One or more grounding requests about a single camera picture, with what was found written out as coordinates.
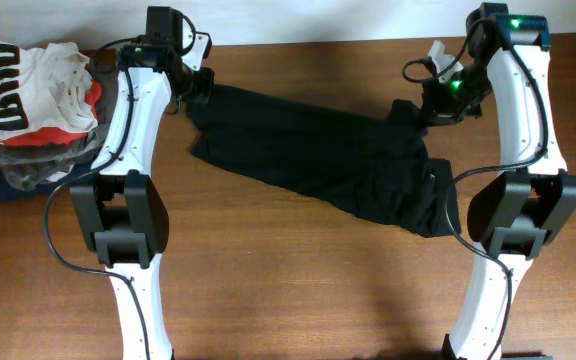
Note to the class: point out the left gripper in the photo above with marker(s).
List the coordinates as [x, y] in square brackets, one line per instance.
[202, 92]

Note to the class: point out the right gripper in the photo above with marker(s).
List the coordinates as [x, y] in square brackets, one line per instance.
[435, 112]

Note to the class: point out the black t-shirt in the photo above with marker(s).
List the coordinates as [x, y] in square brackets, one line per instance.
[377, 170]

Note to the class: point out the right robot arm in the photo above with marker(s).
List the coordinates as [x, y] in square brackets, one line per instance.
[533, 194]

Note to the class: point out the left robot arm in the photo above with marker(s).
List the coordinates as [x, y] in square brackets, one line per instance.
[122, 217]

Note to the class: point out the red folded garment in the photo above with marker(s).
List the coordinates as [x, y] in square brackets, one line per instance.
[53, 134]

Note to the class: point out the grey folded garment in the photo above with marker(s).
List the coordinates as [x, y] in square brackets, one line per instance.
[107, 77]

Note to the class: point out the navy blue folded garment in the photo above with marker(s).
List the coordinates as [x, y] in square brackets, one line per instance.
[3, 192]

